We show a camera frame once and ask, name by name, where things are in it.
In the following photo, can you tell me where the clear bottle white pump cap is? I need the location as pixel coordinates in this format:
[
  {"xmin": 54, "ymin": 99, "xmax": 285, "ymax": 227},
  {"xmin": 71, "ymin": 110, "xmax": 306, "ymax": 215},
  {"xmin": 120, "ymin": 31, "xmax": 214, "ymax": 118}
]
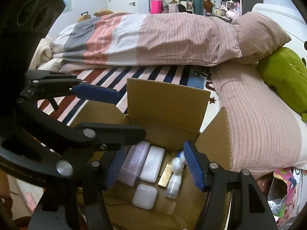
[{"xmin": 165, "ymin": 151, "xmax": 187, "ymax": 199}]

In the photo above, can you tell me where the striped fleece blanket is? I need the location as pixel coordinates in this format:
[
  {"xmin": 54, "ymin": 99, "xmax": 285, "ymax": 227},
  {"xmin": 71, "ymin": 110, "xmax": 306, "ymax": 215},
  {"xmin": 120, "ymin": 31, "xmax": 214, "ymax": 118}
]
[{"xmin": 37, "ymin": 65, "xmax": 220, "ymax": 131}]

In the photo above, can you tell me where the lilac cosmetic box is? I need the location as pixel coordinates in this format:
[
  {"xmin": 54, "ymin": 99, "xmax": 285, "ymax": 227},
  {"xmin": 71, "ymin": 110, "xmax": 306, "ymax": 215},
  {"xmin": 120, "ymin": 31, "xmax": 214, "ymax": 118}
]
[{"xmin": 118, "ymin": 141, "xmax": 150, "ymax": 186}]

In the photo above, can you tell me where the cream fleece blanket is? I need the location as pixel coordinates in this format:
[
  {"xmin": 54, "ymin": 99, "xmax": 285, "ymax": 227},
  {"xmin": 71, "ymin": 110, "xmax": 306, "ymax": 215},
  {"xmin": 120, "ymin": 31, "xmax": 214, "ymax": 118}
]
[{"xmin": 29, "ymin": 36, "xmax": 62, "ymax": 72}]

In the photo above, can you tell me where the white rectangular case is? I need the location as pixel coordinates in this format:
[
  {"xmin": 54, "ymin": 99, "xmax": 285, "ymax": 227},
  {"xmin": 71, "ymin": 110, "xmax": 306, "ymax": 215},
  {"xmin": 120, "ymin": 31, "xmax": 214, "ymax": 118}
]
[{"xmin": 139, "ymin": 146, "xmax": 165, "ymax": 183}]

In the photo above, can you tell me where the white earbuds case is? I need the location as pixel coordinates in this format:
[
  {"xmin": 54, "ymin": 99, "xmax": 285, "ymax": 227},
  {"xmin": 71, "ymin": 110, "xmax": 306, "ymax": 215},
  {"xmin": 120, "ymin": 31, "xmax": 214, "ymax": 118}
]
[{"xmin": 132, "ymin": 184, "xmax": 158, "ymax": 210}]

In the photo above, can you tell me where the pink grey striped duvet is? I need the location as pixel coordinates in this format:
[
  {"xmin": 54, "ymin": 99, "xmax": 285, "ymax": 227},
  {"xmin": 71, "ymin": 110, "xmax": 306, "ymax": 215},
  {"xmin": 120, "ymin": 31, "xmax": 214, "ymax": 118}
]
[{"xmin": 51, "ymin": 12, "xmax": 242, "ymax": 67}]

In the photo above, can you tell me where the brown cardboard box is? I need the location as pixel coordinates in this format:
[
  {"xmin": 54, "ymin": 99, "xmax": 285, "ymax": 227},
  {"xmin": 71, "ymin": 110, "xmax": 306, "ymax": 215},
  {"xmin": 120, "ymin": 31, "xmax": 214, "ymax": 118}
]
[{"xmin": 71, "ymin": 78, "xmax": 232, "ymax": 229}]

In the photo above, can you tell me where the gold lipstick box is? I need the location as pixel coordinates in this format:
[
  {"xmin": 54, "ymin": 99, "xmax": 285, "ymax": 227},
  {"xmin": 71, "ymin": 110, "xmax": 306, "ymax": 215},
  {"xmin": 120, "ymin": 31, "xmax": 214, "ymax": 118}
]
[{"xmin": 158, "ymin": 151, "xmax": 178, "ymax": 188}]

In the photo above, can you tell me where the green plush toy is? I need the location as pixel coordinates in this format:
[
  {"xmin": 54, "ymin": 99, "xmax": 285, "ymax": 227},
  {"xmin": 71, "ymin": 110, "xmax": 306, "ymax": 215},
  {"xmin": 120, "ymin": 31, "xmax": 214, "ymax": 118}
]
[{"xmin": 258, "ymin": 47, "xmax": 306, "ymax": 122}]

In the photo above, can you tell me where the pink striped pillow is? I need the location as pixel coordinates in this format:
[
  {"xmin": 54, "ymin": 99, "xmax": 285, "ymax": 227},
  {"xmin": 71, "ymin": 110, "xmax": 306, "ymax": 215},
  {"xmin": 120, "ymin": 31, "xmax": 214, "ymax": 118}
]
[{"xmin": 232, "ymin": 12, "xmax": 291, "ymax": 64}]

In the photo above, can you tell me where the white bed headboard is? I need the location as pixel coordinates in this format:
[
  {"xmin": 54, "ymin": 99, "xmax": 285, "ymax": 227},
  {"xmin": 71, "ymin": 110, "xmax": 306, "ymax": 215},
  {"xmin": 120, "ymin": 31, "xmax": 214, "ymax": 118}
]
[{"xmin": 252, "ymin": 3, "xmax": 307, "ymax": 61}]

